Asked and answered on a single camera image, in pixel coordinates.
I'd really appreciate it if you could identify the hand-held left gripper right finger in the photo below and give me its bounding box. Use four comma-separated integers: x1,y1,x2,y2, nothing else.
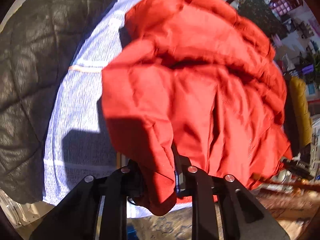
172,147,291,240

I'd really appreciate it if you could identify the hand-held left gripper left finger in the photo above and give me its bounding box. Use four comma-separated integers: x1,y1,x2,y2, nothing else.
29,159,146,240

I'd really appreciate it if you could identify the red puffer jacket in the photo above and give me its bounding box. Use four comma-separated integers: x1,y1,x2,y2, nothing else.
101,0,293,216

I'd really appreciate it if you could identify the pale floral patterned fabric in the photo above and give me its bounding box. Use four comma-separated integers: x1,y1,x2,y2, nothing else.
126,201,194,240

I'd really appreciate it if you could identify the blue plaid bedsheet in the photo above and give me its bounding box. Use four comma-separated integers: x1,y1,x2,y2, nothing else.
42,0,193,219

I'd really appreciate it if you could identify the mustard yellow jacket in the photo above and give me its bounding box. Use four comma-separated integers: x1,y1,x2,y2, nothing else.
289,77,313,148

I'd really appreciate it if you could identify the black quilted jacket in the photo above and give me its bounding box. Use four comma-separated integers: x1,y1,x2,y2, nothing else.
0,0,125,205

